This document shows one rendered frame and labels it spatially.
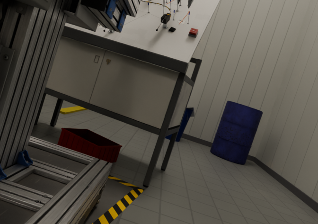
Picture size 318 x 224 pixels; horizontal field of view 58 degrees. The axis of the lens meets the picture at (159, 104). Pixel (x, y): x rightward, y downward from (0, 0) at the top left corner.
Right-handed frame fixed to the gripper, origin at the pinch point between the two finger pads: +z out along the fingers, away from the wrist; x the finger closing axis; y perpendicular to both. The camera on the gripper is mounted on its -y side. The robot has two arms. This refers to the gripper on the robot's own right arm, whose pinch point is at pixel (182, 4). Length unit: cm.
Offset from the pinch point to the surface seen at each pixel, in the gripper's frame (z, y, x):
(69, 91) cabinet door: 74, -42, 51
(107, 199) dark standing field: 90, -89, -22
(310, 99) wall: 97, 204, -122
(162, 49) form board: 29.0, -13.6, 0.7
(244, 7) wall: 36, 324, 20
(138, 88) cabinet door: 56, -28, 5
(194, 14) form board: 9.7, 27.9, 0.1
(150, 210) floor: 93, -78, -44
